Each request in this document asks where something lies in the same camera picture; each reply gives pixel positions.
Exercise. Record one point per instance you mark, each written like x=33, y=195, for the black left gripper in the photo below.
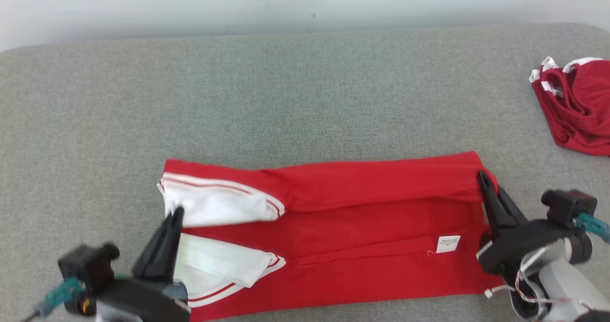
x=143, y=300

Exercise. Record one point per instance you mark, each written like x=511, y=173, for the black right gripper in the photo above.
x=519, y=246

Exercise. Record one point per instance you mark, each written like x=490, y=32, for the white grey right arm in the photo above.
x=562, y=284

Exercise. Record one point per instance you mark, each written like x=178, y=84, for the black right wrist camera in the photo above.
x=569, y=207

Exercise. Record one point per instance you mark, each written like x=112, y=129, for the red basketball shorts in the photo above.
x=586, y=112

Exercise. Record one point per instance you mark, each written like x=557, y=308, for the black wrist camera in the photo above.
x=88, y=267
x=569, y=207

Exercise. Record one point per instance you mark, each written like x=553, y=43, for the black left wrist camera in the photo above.
x=88, y=267

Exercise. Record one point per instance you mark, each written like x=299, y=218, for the red white basketball jersey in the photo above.
x=357, y=188

